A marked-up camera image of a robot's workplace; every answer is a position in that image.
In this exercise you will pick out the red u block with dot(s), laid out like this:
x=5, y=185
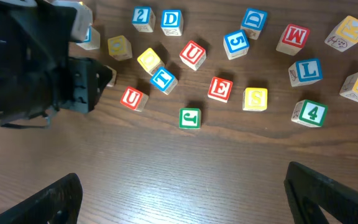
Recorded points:
x=134, y=99
x=193, y=55

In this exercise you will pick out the red E block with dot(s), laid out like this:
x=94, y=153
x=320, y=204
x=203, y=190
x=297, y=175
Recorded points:
x=220, y=89

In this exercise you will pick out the green J block lower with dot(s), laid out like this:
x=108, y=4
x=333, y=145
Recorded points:
x=190, y=118

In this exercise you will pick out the blue d block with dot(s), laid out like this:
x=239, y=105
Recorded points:
x=253, y=22
x=172, y=22

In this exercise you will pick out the yellow K block right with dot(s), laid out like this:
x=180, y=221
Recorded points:
x=344, y=35

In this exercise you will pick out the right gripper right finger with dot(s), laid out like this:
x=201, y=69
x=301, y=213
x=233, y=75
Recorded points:
x=310, y=192

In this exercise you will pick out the yellow S block right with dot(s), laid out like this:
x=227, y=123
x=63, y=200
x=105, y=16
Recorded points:
x=255, y=99

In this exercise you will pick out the blue L block right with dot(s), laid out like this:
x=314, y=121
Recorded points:
x=305, y=72

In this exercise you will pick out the blue T block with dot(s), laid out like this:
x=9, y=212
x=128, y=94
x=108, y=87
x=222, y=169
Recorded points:
x=164, y=81

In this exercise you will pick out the blue L block centre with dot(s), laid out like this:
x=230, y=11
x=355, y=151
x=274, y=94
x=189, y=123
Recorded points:
x=92, y=41

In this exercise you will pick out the yellow o block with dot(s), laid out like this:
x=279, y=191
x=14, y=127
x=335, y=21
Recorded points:
x=119, y=48
x=150, y=61

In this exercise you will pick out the blue l block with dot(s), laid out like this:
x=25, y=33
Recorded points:
x=92, y=41
x=305, y=72

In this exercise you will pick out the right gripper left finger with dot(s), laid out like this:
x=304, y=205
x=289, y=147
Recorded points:
x=59, y=202

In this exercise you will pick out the blue D block centre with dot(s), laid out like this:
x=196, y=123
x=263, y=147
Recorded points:
x=172, y=22

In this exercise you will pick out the blue 2 block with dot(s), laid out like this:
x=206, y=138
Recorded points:
x=143, y=19

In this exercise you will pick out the blue D block right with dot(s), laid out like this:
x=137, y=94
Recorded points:
x=253, y=22

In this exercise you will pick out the yellow O block left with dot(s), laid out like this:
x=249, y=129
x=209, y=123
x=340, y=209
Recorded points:
x=119, y=48

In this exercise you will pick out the red M block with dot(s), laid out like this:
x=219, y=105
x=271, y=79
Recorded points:
x=293, y=39

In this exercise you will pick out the blue 5 block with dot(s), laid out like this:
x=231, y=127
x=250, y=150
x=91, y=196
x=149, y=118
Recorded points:
x=236, y=44

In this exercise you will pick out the yellow O block right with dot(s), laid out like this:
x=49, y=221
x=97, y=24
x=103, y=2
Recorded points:
x=150, y=61

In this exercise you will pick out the green N block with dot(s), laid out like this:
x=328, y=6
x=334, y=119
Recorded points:
x=113, y=79

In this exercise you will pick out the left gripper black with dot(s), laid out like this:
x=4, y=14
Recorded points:
x=37, y=73

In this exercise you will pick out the green 4 block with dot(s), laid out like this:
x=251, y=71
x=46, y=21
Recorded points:
x=309, y=113

